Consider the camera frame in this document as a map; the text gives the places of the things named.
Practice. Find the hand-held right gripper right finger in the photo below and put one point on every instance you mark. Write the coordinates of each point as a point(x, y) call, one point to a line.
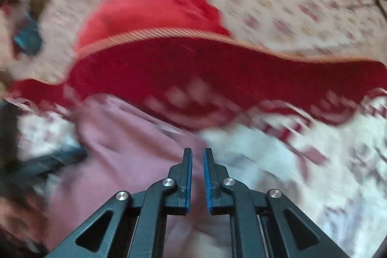
point(207, 185)

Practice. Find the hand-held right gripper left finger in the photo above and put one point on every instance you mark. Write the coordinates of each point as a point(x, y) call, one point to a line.
point(188, 182)

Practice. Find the pink garment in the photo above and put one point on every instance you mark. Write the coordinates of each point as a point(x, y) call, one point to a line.
point(127, 155)

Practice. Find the red and white floral blanket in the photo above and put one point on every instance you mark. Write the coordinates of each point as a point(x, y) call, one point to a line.
point(181, 70)

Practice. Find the dark blue object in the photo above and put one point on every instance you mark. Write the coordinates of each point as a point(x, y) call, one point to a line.
point(27, 37)

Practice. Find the red ruffled pillow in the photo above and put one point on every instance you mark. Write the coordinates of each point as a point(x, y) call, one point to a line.
point(136, 10)

